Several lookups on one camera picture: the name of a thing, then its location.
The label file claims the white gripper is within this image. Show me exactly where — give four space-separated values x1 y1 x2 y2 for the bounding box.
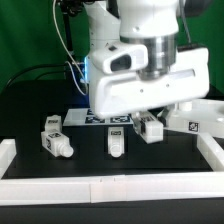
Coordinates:
89 43 209 135

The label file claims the white square table top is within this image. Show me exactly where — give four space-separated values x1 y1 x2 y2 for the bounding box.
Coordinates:
164 99 224 139

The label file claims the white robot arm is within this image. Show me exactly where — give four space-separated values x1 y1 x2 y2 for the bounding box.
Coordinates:
89 0 209 136

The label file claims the white marker tag sheet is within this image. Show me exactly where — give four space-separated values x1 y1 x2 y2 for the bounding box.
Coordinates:
63 108 132 127

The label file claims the white right fence rail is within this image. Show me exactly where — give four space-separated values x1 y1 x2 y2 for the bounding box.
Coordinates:
197 133 224 172

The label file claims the white fence rail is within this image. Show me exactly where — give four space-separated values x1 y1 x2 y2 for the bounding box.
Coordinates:
0 139 16 179
0 172 224 206
197 133 224 172

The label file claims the white front fence rail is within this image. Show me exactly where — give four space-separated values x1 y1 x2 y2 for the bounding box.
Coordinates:
0 172 224 206

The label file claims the black camera stand pole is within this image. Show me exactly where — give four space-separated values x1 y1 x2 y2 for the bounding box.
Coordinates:
63 12 74 58

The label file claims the black cable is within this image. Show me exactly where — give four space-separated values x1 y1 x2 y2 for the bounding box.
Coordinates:
2 63 73 93

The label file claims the white left fence rail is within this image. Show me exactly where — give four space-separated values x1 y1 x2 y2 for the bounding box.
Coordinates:
0 139 16 179

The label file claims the white cable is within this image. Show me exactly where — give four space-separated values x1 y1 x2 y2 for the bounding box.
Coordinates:
52 0 90 97

